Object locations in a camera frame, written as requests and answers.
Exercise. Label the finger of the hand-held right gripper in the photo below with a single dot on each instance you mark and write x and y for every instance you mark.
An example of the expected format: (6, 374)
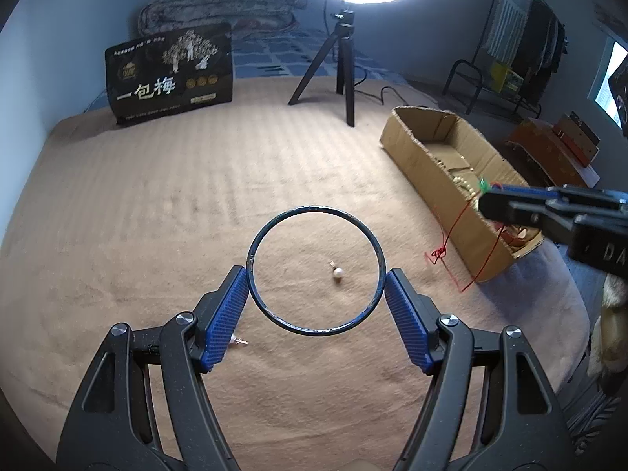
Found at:
(588, 196)
(515, 208)

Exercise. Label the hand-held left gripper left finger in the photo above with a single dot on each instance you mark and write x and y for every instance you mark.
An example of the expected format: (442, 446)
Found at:
(228, 314)

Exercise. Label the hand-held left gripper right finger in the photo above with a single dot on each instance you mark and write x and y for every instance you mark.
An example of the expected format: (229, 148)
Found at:
(407, 314)

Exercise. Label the dark thin bangle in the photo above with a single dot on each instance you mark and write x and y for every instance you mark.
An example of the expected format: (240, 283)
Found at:
(314, 331)

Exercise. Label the cardboard box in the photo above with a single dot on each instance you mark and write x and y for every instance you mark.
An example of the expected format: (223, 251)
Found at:
(422, 171)

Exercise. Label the small stud earring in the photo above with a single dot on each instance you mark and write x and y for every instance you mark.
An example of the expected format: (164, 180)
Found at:
(240, 341)

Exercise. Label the brown box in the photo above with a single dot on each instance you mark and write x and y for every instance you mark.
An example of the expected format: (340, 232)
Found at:
(576, 140)

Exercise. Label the orange wooden side furniture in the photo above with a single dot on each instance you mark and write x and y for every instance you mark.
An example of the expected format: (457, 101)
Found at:
(535, 142)

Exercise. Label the cream cloth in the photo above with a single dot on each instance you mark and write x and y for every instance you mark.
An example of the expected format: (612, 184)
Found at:
(611, 324)

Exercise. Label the pearl earring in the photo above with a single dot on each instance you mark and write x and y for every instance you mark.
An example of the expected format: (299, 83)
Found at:
(338, 274)

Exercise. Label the window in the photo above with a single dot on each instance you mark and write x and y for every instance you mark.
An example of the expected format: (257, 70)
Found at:
(611, 78)

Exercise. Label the yellow box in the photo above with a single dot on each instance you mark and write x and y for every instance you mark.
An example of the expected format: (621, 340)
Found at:
(505, 78)

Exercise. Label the tan blanket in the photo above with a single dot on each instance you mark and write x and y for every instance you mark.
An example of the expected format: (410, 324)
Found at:
(147, 196)

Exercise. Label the black metal shoe rack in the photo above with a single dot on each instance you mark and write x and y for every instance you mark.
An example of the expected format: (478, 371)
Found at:
(454, 76)

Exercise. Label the dark hanging clothes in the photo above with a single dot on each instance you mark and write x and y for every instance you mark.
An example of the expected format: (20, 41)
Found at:
(542, 44)

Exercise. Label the dark striped cloth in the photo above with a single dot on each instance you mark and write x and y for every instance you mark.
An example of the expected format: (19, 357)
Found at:
(596, 422)

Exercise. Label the striped hanging towel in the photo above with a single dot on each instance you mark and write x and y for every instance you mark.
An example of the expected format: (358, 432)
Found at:
(505, 24)

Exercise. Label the black clothes rack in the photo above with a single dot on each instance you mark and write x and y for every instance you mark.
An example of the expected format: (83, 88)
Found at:
(485, 14)

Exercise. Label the black tripod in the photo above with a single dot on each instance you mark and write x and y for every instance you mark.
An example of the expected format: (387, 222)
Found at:
(349, 83)

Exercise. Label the black printed gift box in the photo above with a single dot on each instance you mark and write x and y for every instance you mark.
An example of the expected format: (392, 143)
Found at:
(162, 88)

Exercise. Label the blue patterned bed sheet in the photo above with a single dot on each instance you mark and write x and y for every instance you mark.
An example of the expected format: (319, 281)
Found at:
(274, 59)

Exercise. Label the folded floral quilt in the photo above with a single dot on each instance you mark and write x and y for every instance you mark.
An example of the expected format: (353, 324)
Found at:
(206, 5)

